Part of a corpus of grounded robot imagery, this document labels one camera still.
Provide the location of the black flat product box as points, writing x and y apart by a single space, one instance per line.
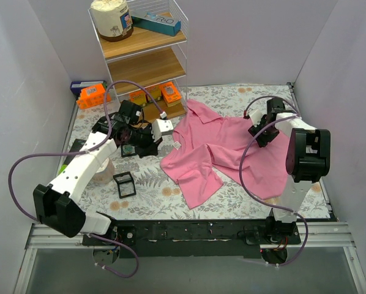
75 147

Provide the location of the orange box beside shelf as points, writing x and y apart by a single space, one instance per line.
92 96

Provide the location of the orange packet on shelf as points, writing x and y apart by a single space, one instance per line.
170 94

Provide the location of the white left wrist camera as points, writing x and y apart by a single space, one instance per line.
161 127

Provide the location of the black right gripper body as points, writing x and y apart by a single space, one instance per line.
263 133

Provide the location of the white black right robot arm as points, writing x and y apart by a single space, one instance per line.
307 161

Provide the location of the white wire wooden shelf rack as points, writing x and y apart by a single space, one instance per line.
150 58

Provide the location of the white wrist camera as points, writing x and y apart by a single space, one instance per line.
161 127
257 117

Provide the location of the black display case near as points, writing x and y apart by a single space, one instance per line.
125 184

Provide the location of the pink t-shirt garment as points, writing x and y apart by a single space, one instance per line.
210 142

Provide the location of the yellow green packet middle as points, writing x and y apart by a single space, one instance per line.
155 92

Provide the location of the floral patterned table mat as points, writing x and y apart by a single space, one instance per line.
157 195

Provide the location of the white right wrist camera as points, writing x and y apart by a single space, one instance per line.
257 117

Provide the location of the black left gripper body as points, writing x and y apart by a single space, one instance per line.
149 142

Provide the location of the pink toilet paper roll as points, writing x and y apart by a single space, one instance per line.
105 173

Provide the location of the dark blue flat box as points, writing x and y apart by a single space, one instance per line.
77 86

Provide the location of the teal rectangular box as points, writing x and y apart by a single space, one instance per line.
156 23

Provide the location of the black display case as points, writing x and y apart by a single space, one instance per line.
125 184
129 155

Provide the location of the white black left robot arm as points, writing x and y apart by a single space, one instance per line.
57 204

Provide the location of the yellow green packet left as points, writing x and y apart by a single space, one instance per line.
138 97

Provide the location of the yellow green packet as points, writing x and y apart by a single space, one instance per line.
138 97
155 92

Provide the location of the green small box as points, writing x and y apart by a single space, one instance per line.
63 167

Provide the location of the black display case far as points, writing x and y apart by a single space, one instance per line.
129 155

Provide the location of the wrapped toilet paper roll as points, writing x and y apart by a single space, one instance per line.
112 19

